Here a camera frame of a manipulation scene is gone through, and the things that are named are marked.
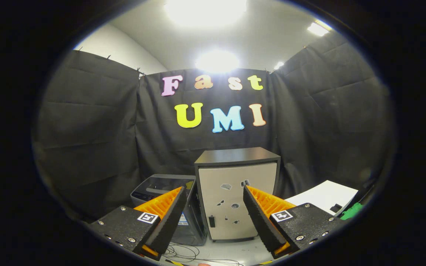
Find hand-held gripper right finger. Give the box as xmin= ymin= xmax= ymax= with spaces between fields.
xmin=243 ymin=185 xmax=344 ymax=260

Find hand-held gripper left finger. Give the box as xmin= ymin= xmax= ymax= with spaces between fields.
xmin=87 ymin=186 xmax=188 ymax=261

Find grey washing machine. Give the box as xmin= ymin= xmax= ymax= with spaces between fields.
xmin=131 ymin=174 xmax=208 ymax=246

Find beige cabinet with black top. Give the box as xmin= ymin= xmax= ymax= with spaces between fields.
xmin=194 ymin=147 xmax=281 ymax=242

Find white table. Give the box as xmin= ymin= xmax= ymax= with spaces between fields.
xmin=285 ymin=180 xmax=358 ymax=216

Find green object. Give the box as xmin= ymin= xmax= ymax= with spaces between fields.
xmin=341 ymin=202 xmax=363 ymax=221

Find thin black floor cables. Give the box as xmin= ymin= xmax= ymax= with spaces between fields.
xmin=161 ymin=242 xmax=243 ymax=266

